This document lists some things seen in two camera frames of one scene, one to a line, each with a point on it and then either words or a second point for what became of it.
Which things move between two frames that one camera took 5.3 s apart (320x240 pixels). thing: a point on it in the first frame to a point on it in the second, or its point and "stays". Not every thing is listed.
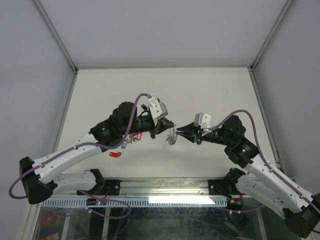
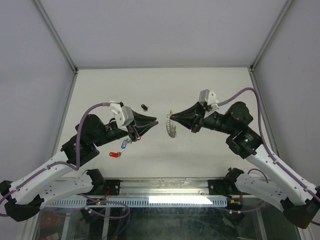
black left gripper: [161, 124] to [139, 119]
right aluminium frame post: [287, 5] stays
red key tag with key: [116, 154] stays
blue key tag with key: [124, 144] stays
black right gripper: [190, 127] to [186, 117]
